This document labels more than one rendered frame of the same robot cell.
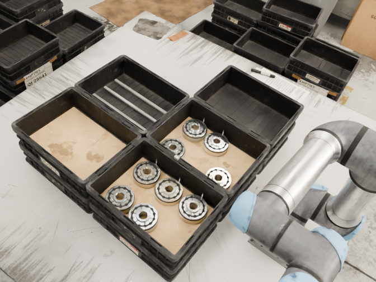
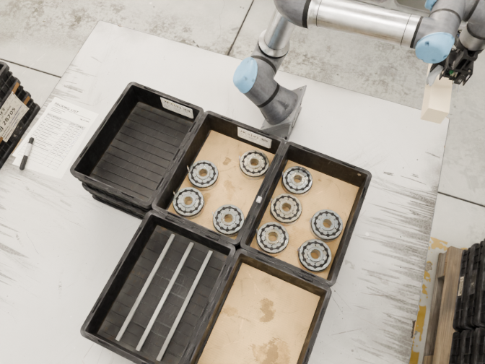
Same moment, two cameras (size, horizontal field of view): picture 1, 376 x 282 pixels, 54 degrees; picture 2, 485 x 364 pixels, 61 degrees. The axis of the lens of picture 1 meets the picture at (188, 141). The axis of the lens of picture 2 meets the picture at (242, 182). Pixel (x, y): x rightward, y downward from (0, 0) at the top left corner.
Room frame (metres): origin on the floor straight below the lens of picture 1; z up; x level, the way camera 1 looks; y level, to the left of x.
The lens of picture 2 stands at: (0.91, 0.50, 2.12)
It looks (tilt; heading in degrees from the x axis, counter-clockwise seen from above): 66 degrees down; 263
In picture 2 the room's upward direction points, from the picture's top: 1 degrees clockwise
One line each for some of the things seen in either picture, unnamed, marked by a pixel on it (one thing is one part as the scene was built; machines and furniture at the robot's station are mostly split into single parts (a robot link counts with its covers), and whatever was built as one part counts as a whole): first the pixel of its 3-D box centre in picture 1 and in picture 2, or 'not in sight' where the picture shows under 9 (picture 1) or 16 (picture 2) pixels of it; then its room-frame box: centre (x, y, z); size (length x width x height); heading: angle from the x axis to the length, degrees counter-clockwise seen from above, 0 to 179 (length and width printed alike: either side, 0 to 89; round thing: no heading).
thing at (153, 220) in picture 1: (142, 216); (327, 224); (0.58, 0.11, 0.86); 0.10 x 0.10 x 0.01
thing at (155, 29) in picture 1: (150, 27); not in sight; (1.90, 0.34, 0.71); 0.22 x 0.19 x 0.01; 64
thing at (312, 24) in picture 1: (284, 34); not in sight; (2.59, -0.62, 0.37); 0.42 x 0.34 x 0.46; 64
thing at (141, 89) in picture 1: (132, 100); (164, 292); (1.11, 0.26, 0.87); 0.40 x 0.30 x 0.11; 59
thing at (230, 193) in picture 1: (208, 142); (221, 173); (0.90, -0.08, 0.92); 0.40 x 0.30 x 0.02; 59
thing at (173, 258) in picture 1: (157, 192); (307, 209); (0.65, 0.07, 0.92); 0.40 x 0.30 x 0.02; 59
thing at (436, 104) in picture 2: not in sight; (438, 85); (0.19, -0.24, 1.07); 0.24 x 0.06 x 0.06; 66
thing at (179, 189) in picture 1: (169, 189); (286, 207); (0.70, 0.04, 0.86); 0.10 x 0.10 x 0.01
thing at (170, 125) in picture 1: (206, 150); (221, 180); (0.90, -0.08, 0.87); 0.40 x 0.30 x 0.11; 59
